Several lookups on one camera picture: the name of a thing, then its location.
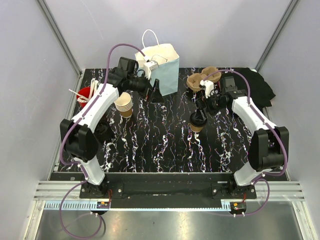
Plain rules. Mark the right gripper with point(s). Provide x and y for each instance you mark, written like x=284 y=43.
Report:
x=203 y=102

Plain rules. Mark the light blue paper bag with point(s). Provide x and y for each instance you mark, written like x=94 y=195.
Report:
x=168 y=60

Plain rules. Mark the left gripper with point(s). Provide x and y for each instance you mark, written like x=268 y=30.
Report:
x=157 y=97

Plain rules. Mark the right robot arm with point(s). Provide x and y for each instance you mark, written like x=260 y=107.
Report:
x=269 y=144

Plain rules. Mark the black cloth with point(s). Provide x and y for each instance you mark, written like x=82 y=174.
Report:
x=260 y=91

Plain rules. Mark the stack of pulp cup carriers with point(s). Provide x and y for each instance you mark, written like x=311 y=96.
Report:
x=193 y=81

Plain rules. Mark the single black cup lid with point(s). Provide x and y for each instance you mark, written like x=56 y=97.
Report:
x=198 y=120

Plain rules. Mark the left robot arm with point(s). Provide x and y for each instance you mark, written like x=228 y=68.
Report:
x=78 y=136

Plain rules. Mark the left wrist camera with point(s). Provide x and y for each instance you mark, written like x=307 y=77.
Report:
x=149 y=66

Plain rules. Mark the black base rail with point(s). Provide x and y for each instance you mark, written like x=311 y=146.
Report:
x=164 y=191

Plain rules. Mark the red cup with stirrers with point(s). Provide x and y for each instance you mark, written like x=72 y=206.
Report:
x=84 y=95

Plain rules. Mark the stack of black lids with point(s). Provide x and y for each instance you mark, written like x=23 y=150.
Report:
x=103 y=132

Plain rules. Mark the single brown paper cup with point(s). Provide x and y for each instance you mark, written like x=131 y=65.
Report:
x=196 y=129

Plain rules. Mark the stack of paper cups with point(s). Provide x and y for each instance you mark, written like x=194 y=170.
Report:
x=124 y=105

